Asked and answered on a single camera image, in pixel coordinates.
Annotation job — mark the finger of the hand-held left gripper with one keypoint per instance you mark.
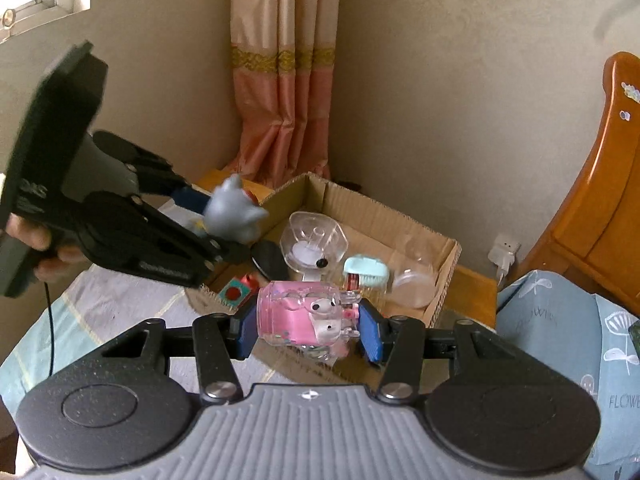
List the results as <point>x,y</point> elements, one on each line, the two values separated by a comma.
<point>192,199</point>
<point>190,260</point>

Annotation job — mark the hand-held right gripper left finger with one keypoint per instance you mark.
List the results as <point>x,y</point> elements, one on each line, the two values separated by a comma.
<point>247,332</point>

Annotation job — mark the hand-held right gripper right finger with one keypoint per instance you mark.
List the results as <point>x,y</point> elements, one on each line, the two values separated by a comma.
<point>372,335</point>

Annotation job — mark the grey cartoon figure toy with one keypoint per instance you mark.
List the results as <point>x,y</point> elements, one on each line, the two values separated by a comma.
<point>232,210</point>

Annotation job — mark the pink pig toy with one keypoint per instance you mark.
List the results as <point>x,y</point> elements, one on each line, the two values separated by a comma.
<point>295,315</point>

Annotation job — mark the clear round lid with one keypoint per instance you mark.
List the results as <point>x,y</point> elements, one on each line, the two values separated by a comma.
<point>412,287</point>

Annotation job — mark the light teal brush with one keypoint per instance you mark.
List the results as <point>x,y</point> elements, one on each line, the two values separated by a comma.
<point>367,267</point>

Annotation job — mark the clear plastic holder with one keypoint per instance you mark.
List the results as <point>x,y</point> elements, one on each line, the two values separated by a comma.
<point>312,240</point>

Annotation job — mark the cardboard box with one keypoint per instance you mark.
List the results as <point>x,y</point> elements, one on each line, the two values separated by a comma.
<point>360,215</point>

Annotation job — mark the person's left hand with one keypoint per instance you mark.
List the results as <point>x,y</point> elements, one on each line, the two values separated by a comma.
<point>25,232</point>

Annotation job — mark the red and green toy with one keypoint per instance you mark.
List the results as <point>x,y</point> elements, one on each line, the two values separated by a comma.
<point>236,292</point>

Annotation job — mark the dark red round object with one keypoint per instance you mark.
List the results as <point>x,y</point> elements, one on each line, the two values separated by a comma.
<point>252,196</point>

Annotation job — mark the black oval object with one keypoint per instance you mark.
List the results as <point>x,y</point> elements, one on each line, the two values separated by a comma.
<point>270,260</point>

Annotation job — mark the checked bed sheet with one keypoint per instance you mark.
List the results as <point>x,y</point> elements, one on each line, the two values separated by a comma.
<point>110,305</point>

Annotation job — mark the clear plastic cup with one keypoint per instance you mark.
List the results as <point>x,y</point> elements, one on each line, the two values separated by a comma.
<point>417,250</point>

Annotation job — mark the pink satin curtain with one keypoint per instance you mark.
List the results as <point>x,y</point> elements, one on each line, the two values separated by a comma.
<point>285,75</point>

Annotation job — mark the white plug adapter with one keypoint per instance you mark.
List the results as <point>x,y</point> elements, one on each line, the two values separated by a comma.
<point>504,252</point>

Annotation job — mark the blue floral quilt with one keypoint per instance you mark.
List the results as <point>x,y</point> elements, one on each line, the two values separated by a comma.
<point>565,340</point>

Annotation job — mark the wooden bed headboard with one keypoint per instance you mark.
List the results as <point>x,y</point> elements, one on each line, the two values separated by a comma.
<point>595,210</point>

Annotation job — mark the pale flower sticker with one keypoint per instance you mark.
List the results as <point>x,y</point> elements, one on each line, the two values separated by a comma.
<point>631,91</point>

